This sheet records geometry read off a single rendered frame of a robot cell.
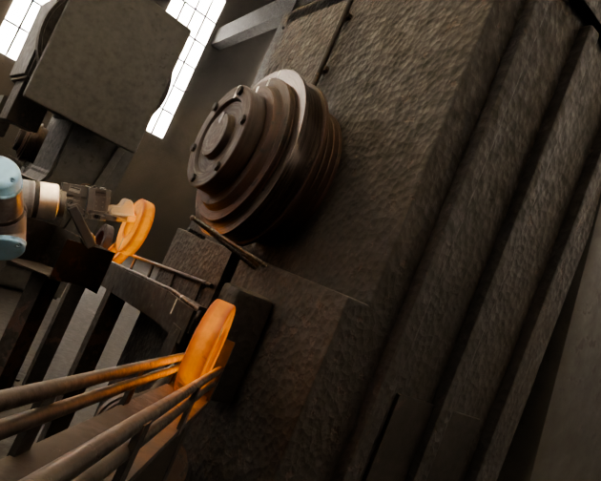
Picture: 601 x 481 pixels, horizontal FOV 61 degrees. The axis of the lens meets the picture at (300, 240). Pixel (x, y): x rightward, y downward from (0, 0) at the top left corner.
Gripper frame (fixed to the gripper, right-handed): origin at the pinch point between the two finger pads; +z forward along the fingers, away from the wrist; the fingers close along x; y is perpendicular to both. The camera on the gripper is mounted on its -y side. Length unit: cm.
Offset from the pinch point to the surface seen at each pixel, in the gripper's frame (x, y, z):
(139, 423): -107, -3, -26
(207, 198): -18.4, 9.2, 11.4
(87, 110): 241, 48, 20
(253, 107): -30.7, 32.1, 14.1
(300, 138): -42, 26, 21
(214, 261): -8.1, -8.1, 20.4
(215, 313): -71, -6, -6
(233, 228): -31.0, 3.7, 13.9
